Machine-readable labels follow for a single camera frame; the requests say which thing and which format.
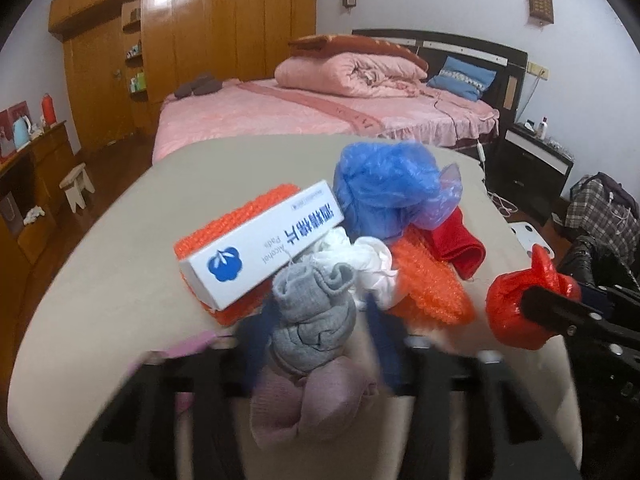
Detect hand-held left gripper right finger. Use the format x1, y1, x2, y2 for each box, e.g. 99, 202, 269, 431
365, 292, 583, 480

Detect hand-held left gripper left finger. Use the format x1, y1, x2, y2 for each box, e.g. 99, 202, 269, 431
75, 305, 276, 480

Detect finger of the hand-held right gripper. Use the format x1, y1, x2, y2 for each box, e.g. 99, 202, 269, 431
520, 285, 640, 351
581, 282, 640, 313

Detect knotted red plastic bag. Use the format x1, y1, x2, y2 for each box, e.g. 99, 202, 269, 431
487, 244, 582, 352

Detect grey sock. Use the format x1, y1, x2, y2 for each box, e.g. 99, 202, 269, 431
271, 262, 358, 378

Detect orange foam net sleeve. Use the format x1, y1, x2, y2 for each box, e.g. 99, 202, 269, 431
173, 184, 301, 328
387, 225, 476, 326

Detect black glossy jacket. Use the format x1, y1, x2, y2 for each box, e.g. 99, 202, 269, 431
557, 235, 640, 291

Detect mauve rolled sock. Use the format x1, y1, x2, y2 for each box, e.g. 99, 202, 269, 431
250, 355, 381, 451

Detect white bathroom scale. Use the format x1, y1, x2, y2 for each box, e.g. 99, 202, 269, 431
510, 222, 555, 256

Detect crumpled white plastic bag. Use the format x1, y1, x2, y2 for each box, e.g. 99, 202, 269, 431
312, 227, 399, 311

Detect plaid bag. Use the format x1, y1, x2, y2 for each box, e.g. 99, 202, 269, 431
565, 172, 640, 248

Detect white box with blue print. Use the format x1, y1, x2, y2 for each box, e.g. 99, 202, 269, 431
179, 180, 346, 311

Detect red cloth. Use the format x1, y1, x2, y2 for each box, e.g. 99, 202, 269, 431
431, 207, 487, 281

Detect black nightstand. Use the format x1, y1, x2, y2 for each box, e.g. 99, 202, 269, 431
487, 122, 575, 221

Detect crumpled blue plastic bag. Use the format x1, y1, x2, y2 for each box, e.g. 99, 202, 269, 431
332, 141, 463, 238

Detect bed with pink sheet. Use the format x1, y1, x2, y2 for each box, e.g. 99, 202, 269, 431
151, 77, 501, 163

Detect small wooden stool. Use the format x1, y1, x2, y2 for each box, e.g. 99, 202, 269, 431
60, 164, 96, 213

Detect blue pillow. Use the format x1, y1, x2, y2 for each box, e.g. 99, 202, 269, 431
426, 56, 497, 102

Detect dark bed headboard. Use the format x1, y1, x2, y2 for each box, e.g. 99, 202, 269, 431
352, 29, 529, 126

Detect dark grey clothing pile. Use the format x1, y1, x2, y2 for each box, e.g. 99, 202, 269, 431
173, 75, 221, 99

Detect folded pink quilt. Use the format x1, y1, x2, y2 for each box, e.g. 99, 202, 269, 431
275, 51, 428, 98

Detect wooden dresser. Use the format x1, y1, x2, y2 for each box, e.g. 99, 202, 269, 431
0, 121, 83, 263

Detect brown folded blanket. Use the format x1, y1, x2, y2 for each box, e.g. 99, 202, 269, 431
289, 34, 429, 72

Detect wooden wardrobe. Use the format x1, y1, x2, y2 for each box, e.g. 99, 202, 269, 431
49, 0, 318, 151

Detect light blue kettle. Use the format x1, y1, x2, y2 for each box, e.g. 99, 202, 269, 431
11, 115, 33, 152

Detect white floor cables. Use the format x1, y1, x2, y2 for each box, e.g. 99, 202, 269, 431
487, 191, 521, 218

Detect white cord with switch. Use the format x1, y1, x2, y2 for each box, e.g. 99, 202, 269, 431
477, 110, 501, 166

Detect woven wall lamp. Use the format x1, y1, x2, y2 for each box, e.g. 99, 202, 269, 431
528, 0, 555, 25

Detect red picture frame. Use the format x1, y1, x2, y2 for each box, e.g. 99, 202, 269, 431
0, 101, 31, 161

